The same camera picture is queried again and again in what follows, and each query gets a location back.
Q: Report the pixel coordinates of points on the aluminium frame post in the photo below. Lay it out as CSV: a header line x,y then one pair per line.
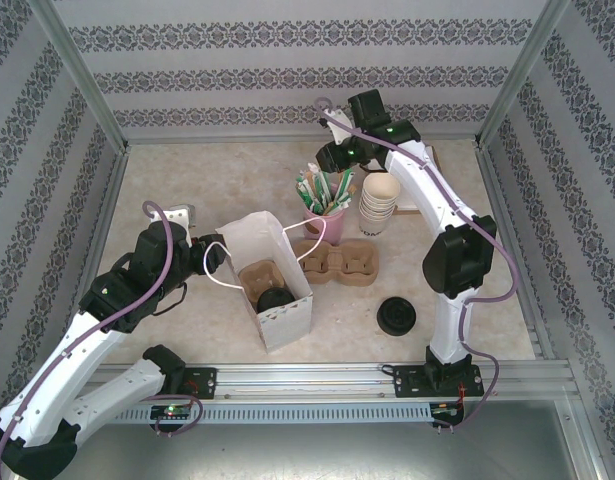
x,y
522,75
82,75

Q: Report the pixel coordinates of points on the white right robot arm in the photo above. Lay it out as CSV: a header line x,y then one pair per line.
x,y
447,325

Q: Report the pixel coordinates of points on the brown pulp cup carrier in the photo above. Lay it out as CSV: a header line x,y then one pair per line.
x,y
337,265
254,277

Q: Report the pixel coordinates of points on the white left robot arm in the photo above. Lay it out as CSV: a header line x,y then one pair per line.
x,y
62,360

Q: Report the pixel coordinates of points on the aluminium frame side rail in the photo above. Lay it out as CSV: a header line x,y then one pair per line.
x,y
104,225
522,280

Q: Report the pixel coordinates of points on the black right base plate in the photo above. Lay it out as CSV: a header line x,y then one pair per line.
x,y
412,382

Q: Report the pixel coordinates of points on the small right circuit board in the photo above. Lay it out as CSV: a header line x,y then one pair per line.
x,y
444,409

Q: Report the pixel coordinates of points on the small left circuit board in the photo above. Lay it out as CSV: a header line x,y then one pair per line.
x,y
171,411

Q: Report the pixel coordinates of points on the animal print paper bag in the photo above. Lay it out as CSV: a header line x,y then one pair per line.
x,y
287,330

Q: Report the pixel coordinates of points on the black plastic cup lid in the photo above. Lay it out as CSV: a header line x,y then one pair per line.
x,y
397,316
275,300

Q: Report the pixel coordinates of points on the white paper napkin stack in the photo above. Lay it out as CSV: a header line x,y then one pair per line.
x,y
409,197

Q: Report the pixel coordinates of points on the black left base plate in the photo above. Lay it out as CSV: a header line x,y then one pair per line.
x,y
202,382

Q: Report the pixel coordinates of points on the small circuit board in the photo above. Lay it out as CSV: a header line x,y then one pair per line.
x,y
171,411
444,409

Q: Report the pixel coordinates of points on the brown paper sugar stick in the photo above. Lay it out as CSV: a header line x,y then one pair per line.
x,y
352,196

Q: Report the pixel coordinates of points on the pink cup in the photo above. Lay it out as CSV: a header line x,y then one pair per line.
x,y
332,227

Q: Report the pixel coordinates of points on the brown cardboard napkin tray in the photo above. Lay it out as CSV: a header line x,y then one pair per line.
x,y
407,210

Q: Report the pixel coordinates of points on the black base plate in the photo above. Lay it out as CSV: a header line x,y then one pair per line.
x,y
202,382
412,382

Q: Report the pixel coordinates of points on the aluminium mounting rail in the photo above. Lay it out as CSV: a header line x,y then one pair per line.
x,y
307,380

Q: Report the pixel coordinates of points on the white printed paper cup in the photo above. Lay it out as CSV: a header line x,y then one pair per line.
x,y
373,226

